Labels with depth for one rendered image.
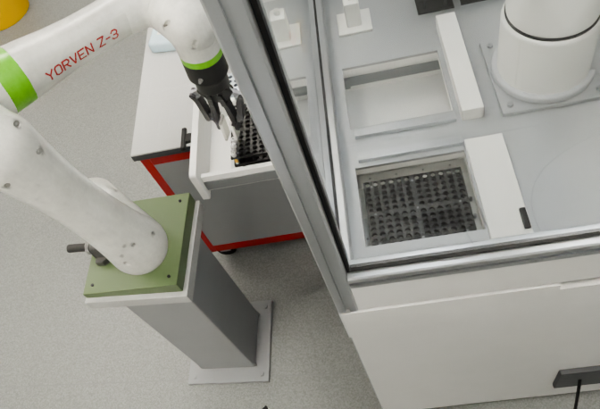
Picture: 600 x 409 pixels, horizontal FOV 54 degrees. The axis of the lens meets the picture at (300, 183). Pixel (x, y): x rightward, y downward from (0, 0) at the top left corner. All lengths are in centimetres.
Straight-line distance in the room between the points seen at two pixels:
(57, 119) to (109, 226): 216
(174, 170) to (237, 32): 133
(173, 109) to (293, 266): 81
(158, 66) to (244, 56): 144
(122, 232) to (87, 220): 9
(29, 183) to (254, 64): 56
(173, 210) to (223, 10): 107
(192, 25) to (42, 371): 174
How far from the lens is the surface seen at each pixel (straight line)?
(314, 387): 213
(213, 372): 223
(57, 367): 256
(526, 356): 161
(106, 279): 159
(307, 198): 80
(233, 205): 204
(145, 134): 185
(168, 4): 120
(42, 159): 105
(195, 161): 148
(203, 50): 121
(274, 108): 65
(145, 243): 127
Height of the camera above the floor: 203
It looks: 54 degrees down
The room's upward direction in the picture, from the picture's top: 22 degrees counter-clockwise
